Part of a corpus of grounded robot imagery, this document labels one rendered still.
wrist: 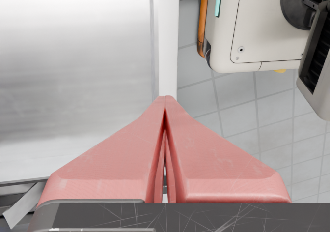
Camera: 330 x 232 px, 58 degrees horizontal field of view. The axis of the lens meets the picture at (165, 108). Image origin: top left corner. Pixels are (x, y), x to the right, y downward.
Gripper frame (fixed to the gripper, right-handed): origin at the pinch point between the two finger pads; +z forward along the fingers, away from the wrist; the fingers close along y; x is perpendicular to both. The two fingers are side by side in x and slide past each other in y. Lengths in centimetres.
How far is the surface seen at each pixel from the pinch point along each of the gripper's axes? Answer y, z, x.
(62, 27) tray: 10.0, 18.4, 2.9
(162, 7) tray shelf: 0.3, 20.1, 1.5
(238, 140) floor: -41, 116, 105
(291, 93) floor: -66, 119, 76
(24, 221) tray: 19.0, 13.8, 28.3
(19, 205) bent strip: 17.9, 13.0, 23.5
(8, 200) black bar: 21.3, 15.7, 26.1
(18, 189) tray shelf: 20.2, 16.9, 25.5
